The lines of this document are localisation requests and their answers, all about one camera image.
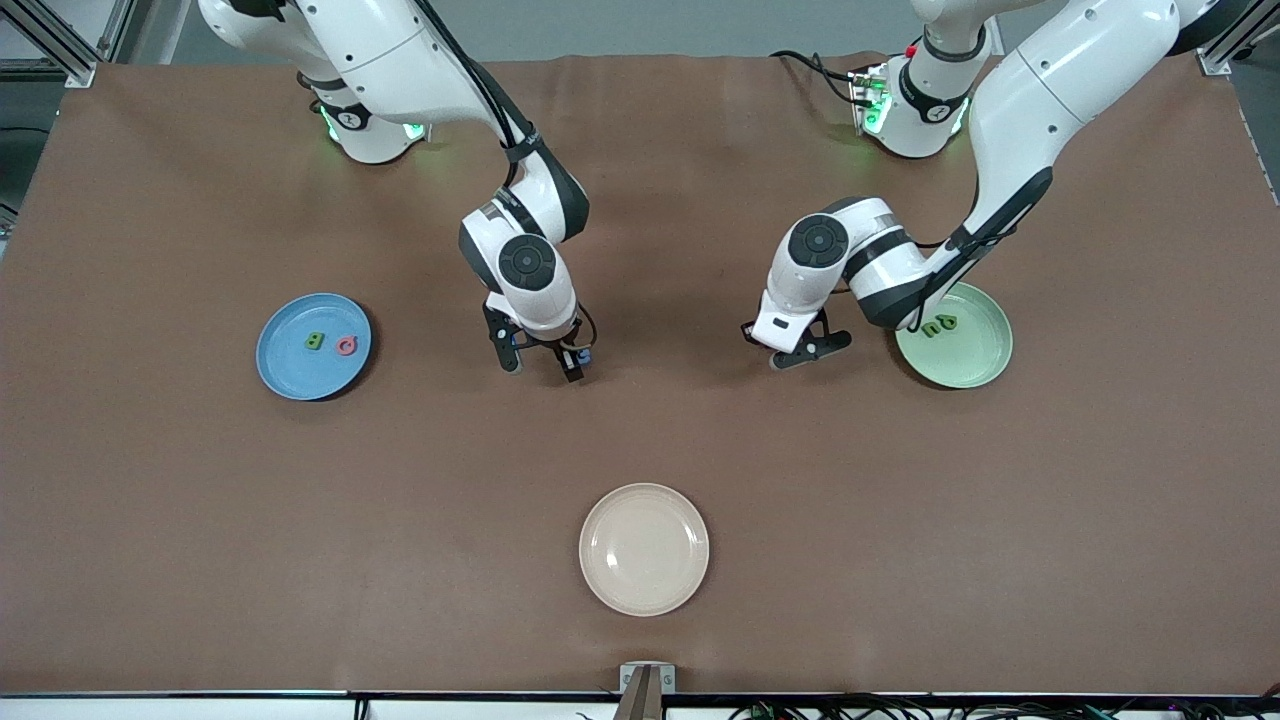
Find cream plate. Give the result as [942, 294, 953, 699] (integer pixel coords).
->
[579, 483, 711, 618]

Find green plate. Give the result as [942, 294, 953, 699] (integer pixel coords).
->
[894, 281, 1014, 390]

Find blue plate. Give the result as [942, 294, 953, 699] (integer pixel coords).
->
[256, 292, 373, 402]

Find brown table cover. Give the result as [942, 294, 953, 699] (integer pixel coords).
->
[0, 52, 1280, 696]

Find white table edge strip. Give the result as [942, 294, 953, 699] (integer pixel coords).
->
[0, 693, 1280, 720]

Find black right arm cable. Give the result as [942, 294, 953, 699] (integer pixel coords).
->
[410, 0, 598, 351]

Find black cable at left arm base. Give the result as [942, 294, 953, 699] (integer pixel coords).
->
[770, 50, 863, 106]

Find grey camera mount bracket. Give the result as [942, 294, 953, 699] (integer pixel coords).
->
[618, 662, 677, 720]

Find black cable bundle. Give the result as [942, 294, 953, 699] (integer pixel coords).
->
[730, 695, 1280, 720]

